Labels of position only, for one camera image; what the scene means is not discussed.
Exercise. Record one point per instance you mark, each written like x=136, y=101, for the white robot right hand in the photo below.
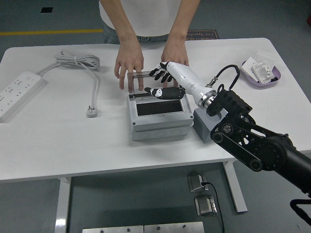
x=184, y=75

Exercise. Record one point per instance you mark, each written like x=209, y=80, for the person's right hand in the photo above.
x=130, y=60

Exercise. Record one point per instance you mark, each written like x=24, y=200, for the person's left hand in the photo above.
x=175, y=53

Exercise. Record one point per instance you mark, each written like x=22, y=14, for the grey enclosure box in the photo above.
x=160, y=122

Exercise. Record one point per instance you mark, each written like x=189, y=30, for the person's left forearm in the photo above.
x=182, y=21

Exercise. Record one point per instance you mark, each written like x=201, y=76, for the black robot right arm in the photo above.
x=267, y=148

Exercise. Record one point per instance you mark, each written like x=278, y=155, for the person's right forearm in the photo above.
x=124, y=24

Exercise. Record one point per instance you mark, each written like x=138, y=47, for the metal floor box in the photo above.
x=195, y=183
x=204, y=206

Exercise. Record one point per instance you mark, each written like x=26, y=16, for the dark floor sign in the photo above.
x=204, y=35

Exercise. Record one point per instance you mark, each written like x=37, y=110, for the person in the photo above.
x=145, y=14

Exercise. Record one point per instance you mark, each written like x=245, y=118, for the grey cube holder block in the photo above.
x=201, y=126

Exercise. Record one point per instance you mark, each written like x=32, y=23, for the white flat panel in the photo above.
x=248, y=66

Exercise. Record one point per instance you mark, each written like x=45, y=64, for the white socket module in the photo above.
x=262, y=71

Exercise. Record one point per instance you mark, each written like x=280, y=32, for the clear plastic packet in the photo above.
x=266, y=57

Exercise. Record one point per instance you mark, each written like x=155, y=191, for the yellow floor tape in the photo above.
x=48, y=32

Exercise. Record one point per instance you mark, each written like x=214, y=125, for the small black part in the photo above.
x=274, y=79

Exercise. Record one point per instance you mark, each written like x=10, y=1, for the purple plastic tray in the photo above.
x=277, y=72

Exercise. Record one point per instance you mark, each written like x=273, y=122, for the black floor square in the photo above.
x=46, y=10

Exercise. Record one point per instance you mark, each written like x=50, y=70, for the white power strip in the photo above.
x=17, y=92

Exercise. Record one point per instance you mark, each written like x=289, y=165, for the white table leg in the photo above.
x=235, y=191
x=62, y=206

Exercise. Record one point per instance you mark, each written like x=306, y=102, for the metal base plate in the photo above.
x=111, y=229

